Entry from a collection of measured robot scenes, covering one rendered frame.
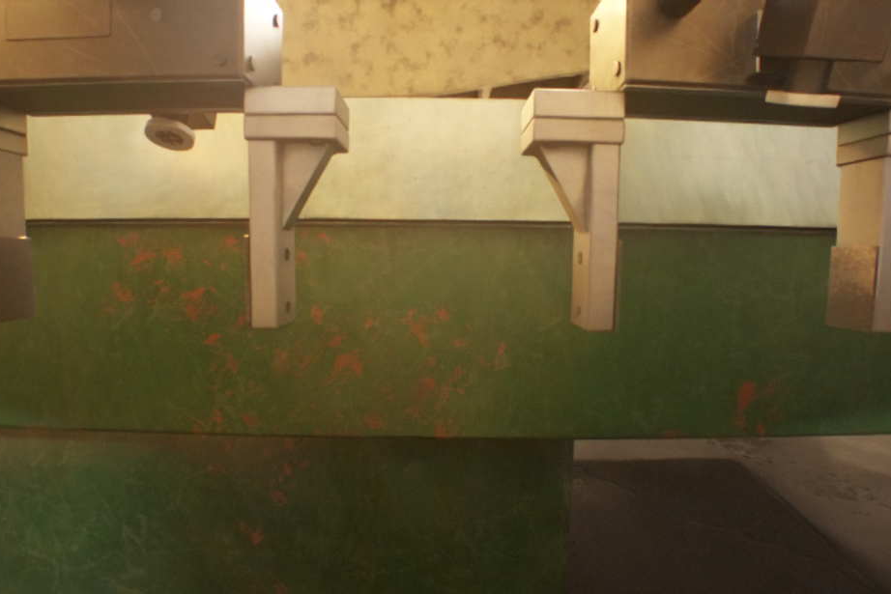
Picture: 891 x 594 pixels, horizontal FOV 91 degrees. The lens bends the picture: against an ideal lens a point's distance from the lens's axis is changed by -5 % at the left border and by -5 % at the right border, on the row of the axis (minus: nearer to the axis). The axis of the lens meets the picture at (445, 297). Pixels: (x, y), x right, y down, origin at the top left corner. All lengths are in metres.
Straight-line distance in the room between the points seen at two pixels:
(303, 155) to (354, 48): 0.56
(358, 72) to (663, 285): 0.51
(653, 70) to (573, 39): 0.57
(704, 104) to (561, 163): 0.07
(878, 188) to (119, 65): 0.33
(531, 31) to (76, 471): 0.85
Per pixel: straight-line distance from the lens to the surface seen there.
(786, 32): 0.22
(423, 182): 0.44
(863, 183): 0.29
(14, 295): 0.29
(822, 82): 0.23
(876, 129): 0.29
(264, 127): 0.22
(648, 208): 0.47
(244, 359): 0.50
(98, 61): 0.24
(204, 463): 0.66
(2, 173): 0.30
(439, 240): 0.45
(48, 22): 0.26
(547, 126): 0.21
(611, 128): 0.22
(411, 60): 0.75
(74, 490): 0.76
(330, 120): 0.21
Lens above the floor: 0.69
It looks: 5 degrees down
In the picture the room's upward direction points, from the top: 1 degrees clockwise
